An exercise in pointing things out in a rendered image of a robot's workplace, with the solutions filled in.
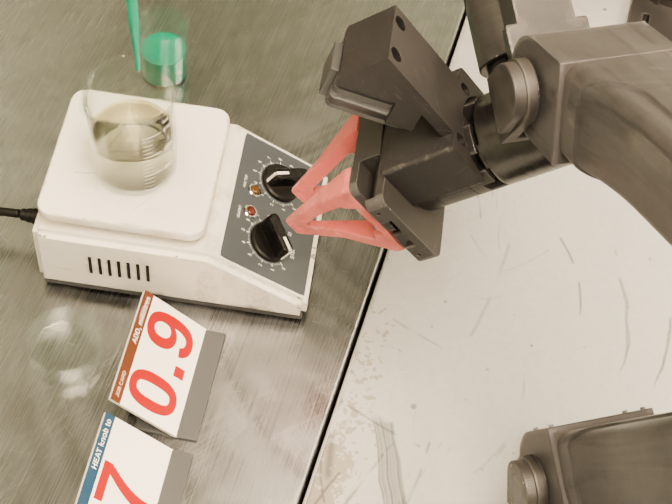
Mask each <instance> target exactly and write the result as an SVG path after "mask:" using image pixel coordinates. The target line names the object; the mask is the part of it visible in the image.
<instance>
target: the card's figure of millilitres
mask: <svg viewBox="0 0 672 504"><path fill-rule="evenodd" d="M199 329H200V328H199V327H197V326H196V325H194V324H193V323H191V322H189V321H188V320H186V319H185V318H183V317H182V316H180V315H179V314H177V313H176V312H174V311H172V310H171V309H169V308H168V307H166V306H165V305H163V304H162V303H160V302H158V301H157V300H155V299H154V298H153V300H152V304H151V307H150V310H149V313H148V316H147V319H146V323H145V326H144V329H143V332H142V335H141V338H140V342H139V345H138V348H137V351H136V354H135V358H134V361H133V364H132V367H131V370H130V373H129V377H128V380H127V383H126V386H125V389H124V392H123V396H122V399H121V400H122V401H123V402H125V403H127V404H128V405H130V406H132V407H134V408H135V409H137V410H139V411H140V412H142V413H144V414H146V415H147V416H149V417H151V418H153V419H154V420H156V421H158V422H159V423H161V424H163V425H165V426H166V427H168V428H170V429H171V428H172V425H173V421H174V417H175V414H176V410H177V407H178V403H179V400H180V396H181V393H182V389H183V386H184V382H185V379H186V375H187V372H188V368H189V365H190V361H191V357H192V354H193V350H194V347H195V343H196V340H197V336H198V333H199Z"/></svg>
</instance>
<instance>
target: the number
mask: <svg viewBox="0 0 672 504"><path fill-rule="evenodd" d="M164 452H165V449H164V448H163V447H161V446H159V445H157V444H155V443H154V442H152V441H150V440H148V439H147V438H145V437H143V436H141V435H140V434H138V433H136V432H134V431H133V430H131V429H129V428H127V427H126V426H124V425H122V424H120V423H119V422H117V421H115V420H114V424H113V427H112V430H111V433H110V436H109V439H108V443H107V446H106V449H105V452H104V455H103V459H102V462H101V465H100V468H99V471H98V474H97V478H96V481H95V484H94V487H93V490H92V493H91V497H90V500H89V503H88V504H150V501H151V498H152V494H153V491H154V487H155V484H156V480H157V477H158V473H159V470H160V466H161V463H162V459H163V455H164Z"/></svg>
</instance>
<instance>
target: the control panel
mask: <svg viewBox="0 0 672 504"><path fill-rule="evenodd" d="M271 164H281V165H284V166H286V167H287V168H305V169H306V170H307V171H308V170H309V169H310V168H311V167H310V166H308V165H306V164H305V163H303V162H301V161H299V160H297V159H295V158H293V157H291V156H290V155H288V154H286V153H284V152H282V151H280V150H278V149H277V148H275V147H273V146H271V145H269V144H267V143H265V142H264V141H262V140H260V139H258V138H256V137H254V136H252V135H250V134H248V133H247V134H246V136H245V141H244V145H243V150H242V155H241V159H240V164H239V169H238V173H237V178H236V182H235V187H234V192H233V196H232V201H231V206H230V210H229V215H228V219H227V224H226V229H225V233H224V238H223V243H222V247H221V256H222V257H224V258H225V259H227V260H229V261H232V262H234V263H236V264H238V265H240V266H242V267H244V268H246V269H248V270H250V271H252V272H254V273H256V274H258V275H260V276H262V277H265V278H267V279H269V280H271V281H273V282H275V283H277V284H279V285H281V286H283V287H285V288H287V289H289V290H291V291H293V292H295V293H298V294H300V295H303V296H304V293H305V288H306V282H307V276H308V270H309V263H310V257H311V251H312V245H313V239H314V235H308V234H298V233H296V232H295V231H294V230H293V229H292V228H291V227H290V226H289V225H288V224H287V223H286V219H287V217H289V216H290V215H291V214H292V213H293V212H294V211H295V210H296V209H297V208H299V207H300V206H301V205H302V204H303V203H304V202H302V201H301V200H300V199H298V198H297V197H296V198H295V199H294V200H293V201H291V202H281V201H278V200H276V199H275V198H273V197H272V196H271V195H270V194H269V193H268V192H267V190H266V188H265V186H264V184H263V179H262V176H263V172H264V170H265V169H266V168H267V167H268V166H269V165H271ZM252 185H257V186H258V187H259V188H260V193H259V194H258V195H256V194H254V193H253V192H252V191H251V186H252ZM248 206H252V207H254V208H255V210H256V214H255V215H254V216H251V215H249V214H248V213H247V211H246V208H247V207H248ZM272 213H275V214H277V215H278V216H279V218H280V220H281V222H282V224H283V226H284V229H285V231H286V233H287V235H288V238H289V240H290V242H291V244H292V247H293V250H292V253H290V254H289V255H288V256H287V257H285V258H284V259H283V260H281V261H279V262H269V261H267V260H265V259H263V258H262V257H260V256H259V255H258V254H257V252H256V251H255V250H254V248H253V246H252V243H251V231H252V229H253V228H254V227H255V226H256V225H257V224H258V223H260V222H262V221H263V220H264V219H265V218H267V217H268V216H269V215H270V214H272Z"/></svg>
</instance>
